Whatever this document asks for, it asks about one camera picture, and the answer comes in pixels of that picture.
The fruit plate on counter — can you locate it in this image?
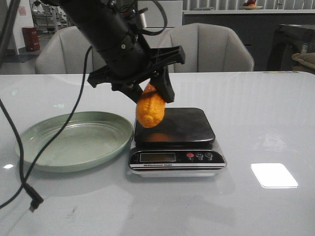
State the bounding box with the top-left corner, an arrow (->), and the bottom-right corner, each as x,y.
240,0 -> 263,10

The left grey upholstered chair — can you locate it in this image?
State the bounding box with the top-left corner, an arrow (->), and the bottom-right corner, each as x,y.
34,26 -> 109,75

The beige cushion at right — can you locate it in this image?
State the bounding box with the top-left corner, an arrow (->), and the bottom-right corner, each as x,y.
292,53 -> 315,74

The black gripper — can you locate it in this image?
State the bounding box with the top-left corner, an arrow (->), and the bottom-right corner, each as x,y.
87,31 -> 185,103

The white drawer cabinet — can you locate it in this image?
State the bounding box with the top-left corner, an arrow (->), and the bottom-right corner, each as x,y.
138,0 -> 183,38

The grey upholstered chair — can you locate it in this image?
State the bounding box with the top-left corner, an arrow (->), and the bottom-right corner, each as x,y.
158,23 -> 254,73
34,26 -> 109,75

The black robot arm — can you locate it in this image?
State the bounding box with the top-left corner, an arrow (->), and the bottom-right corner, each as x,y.
35,0 -> 185,103

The orange corn cob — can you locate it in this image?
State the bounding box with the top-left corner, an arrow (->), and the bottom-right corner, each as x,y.
136,83 -> 166,128

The red bin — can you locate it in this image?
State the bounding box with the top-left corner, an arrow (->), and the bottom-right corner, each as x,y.
22,27 -> 40,52

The digital kitchen scale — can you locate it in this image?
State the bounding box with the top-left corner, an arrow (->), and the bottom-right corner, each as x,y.
128,108 -> 227,177

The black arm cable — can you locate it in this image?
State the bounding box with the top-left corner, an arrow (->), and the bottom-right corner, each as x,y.
0,46 -> 93,212

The light green plate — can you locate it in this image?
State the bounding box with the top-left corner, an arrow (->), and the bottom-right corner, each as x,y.
21,111 -> 133,173

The dark appliance at right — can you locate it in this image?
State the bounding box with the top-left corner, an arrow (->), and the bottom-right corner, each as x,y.
267,24 -> 315,71

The dark grey counter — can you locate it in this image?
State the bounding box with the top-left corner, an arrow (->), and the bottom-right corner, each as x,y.
184,9 -> 315,71

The right grey upholstered chair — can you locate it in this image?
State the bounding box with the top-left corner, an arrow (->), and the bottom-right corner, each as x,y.
158,23 -> 254,73

